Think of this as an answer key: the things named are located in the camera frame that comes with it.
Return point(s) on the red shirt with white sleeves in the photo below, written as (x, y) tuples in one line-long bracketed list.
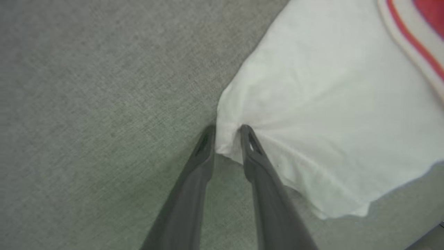
[(329, 104)]

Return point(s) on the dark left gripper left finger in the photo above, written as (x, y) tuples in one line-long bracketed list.
[(187, 194)]

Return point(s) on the grey fabric sofa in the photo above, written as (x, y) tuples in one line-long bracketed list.
[(86, 104)]

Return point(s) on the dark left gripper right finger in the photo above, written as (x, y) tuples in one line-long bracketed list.
[(274, 208)]

